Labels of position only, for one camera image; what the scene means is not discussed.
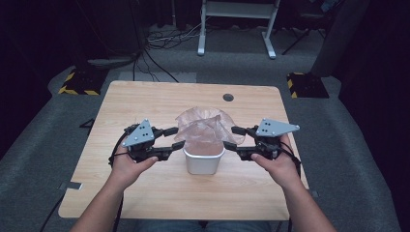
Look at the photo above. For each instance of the person's left hand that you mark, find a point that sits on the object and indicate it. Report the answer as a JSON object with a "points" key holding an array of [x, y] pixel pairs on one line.
{"points": [[129, 170]]}

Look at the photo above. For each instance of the pink translucent plastic bag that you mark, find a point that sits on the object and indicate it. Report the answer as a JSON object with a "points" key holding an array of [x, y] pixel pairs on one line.
{"points": [[206, 129]]}

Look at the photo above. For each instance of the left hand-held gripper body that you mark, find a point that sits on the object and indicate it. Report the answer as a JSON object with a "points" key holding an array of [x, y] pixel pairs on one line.
{"points": [[138, 135]]}

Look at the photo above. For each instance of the white metal desk frame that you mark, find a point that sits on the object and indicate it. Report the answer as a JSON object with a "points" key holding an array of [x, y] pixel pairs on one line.
{"points": [[237, 9]]}

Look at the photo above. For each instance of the white plastic bin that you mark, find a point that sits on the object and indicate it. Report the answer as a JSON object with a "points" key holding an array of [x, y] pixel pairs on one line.
{"points": [[203, 162]]}

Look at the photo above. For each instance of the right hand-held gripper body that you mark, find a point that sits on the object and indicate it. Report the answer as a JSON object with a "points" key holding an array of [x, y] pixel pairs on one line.
{"points": [[274, 132]]}

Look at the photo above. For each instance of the person's right hand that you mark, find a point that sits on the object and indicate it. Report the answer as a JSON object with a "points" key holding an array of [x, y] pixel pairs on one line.
{"points": [[280, 169]]}

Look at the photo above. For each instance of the black tripod stand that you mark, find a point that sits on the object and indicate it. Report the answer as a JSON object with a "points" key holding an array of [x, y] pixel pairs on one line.
{"points": [[301, 37]]}

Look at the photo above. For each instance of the grey upright column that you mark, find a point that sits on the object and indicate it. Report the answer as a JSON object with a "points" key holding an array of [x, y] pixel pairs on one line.
{"points": [[338, 38]]}

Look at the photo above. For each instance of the yellow black striped base plate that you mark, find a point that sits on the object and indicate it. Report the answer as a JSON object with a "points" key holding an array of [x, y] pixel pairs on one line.
{"points": [[306, 85], [82, 82]]}

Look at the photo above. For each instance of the grey tape strip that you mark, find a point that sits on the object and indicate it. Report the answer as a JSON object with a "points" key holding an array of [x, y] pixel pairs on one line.
{"points": [[71, 185]]}

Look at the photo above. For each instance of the black table grommet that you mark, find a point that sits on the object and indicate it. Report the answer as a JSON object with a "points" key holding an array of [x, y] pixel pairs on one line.
{"points": [[228, 97]]}

